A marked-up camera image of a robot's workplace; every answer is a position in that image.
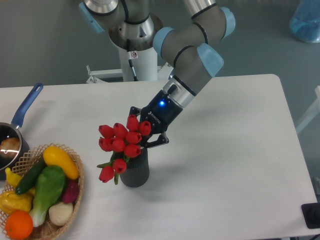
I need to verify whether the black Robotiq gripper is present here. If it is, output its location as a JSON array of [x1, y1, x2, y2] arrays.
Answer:
[[129, 90, 183, 148]]

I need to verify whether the red tulip bouquet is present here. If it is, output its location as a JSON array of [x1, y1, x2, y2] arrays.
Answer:
[[97, 115, 152, 185]]

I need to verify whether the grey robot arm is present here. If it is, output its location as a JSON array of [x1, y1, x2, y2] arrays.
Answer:
[[130, 0, 236, 148]]

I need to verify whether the dark grey ribbed vase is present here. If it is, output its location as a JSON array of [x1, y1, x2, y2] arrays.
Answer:
[[120, 148, 150, 188]]

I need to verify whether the purple red vegetable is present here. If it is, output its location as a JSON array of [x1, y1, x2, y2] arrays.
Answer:
[[61, 180, 80, 204]]

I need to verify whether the yellow squash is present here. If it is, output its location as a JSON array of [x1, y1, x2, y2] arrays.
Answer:
[[43, 146, 80, 180]]

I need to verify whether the green bok choy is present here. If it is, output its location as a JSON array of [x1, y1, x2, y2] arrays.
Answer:
[[29, 165, 66, 228]]

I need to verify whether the white garlic bulb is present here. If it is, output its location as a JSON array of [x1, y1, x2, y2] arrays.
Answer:
[[48, 201, 73, 226]]

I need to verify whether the green cucumber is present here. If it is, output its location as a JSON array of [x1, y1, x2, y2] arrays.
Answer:
[[15, 158, 47, 195]]

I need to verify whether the brown food in saucepan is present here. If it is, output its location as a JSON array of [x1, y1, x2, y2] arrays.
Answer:
[[0, 137, 20, 159]]

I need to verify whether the yellow banana pepper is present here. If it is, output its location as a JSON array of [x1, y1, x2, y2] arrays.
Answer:
[[5, 167, 23, 191]]

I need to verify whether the woven wicker basket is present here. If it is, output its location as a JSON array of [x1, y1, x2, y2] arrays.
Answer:
[[0, 142, 85, 240]]

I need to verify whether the orange fruit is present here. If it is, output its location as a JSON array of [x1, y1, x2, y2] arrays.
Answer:
[[5, 210, 33, 240]]

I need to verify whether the black device at table edge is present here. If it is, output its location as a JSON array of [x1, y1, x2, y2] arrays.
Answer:
[[301, 202, 320, 229]]

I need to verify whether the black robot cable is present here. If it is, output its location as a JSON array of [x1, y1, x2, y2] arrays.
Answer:
[[126, 39, 139, 82]]

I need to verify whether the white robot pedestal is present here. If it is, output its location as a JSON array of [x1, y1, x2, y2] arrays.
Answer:
[[86, 47, 173, 84]]

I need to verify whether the blue handled saucepan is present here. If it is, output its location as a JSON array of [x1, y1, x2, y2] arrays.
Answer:
[[0, 83, 44, 181]]

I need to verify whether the white frame at right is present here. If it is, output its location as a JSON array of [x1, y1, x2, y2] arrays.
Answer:
[[295, 85, 320, 135]]

